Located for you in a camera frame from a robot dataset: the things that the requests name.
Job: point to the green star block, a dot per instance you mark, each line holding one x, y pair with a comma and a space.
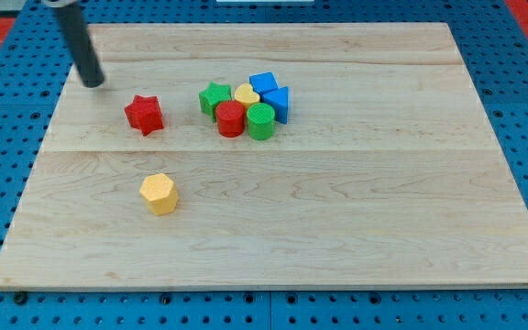
212, 96

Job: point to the yellow hexagon block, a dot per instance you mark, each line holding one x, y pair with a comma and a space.
159, 194

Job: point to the red star block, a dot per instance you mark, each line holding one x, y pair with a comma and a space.
144, 114

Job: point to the wooden board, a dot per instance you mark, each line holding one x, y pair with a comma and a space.
388, 175

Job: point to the green cylinder block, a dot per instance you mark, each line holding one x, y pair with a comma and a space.
260, 121

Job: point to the red cylinder block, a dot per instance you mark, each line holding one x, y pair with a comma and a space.
230, 118

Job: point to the blue triangle block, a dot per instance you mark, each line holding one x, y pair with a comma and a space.
279, 100

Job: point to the yellow heart block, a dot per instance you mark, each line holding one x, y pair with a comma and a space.
246, 95

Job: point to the blue cube block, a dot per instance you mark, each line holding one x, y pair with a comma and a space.
263, 83

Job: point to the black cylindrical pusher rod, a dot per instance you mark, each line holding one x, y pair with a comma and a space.
73, 27

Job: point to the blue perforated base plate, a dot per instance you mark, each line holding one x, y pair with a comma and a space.
33, 69

